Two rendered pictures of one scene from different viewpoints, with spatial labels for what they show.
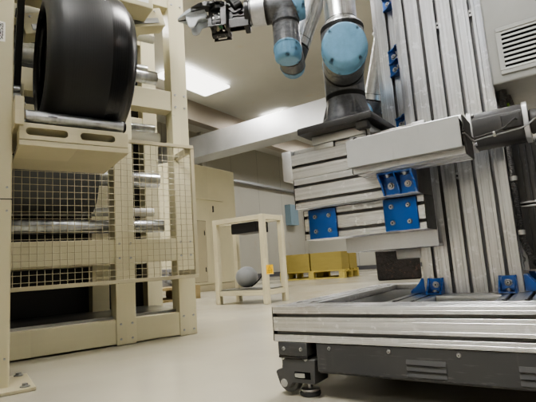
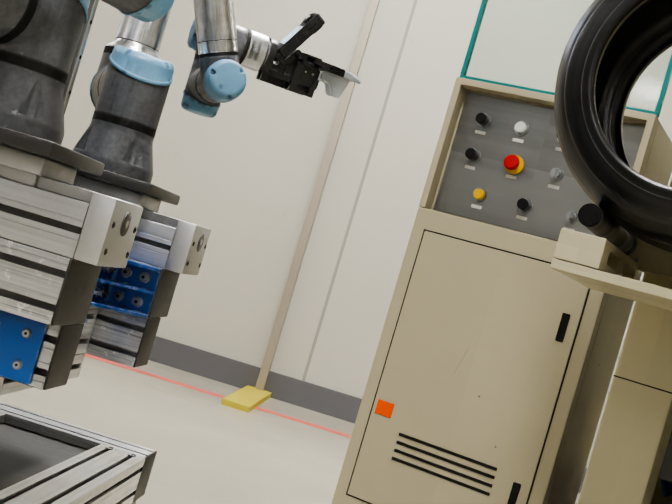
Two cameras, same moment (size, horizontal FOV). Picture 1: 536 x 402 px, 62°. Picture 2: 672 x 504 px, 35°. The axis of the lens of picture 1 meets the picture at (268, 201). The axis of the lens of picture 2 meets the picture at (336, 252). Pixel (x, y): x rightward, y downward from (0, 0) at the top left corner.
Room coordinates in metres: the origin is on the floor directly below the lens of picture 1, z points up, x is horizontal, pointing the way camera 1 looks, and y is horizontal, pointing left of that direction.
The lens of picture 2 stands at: (3.16, -0.82, 0.66)
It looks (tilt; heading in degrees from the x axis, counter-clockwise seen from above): 1 degrees up; 151
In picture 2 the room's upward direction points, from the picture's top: 17 degrees clockwise
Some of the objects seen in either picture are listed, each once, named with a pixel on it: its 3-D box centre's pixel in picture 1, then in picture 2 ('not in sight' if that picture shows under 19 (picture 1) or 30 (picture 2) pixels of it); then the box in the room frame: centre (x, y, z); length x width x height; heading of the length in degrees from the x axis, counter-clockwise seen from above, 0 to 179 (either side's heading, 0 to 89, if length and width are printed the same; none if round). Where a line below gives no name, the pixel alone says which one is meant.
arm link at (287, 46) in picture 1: (287, 45); (207, 86); (1.16, -0.09, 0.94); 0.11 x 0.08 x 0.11; 172
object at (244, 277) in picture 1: (250, 259); not in sight; (4.26, 0.21, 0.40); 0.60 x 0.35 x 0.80; 56
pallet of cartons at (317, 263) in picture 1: (319, 266); not in sight; (9.15, -0.95, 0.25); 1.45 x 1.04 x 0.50; 56
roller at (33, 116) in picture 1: (76, 121); (607, 229); (1.54, 0.67, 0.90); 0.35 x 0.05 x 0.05; 124
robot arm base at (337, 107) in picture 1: (347, 112); (117, 147); (1.26, -0.25, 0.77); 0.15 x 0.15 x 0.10
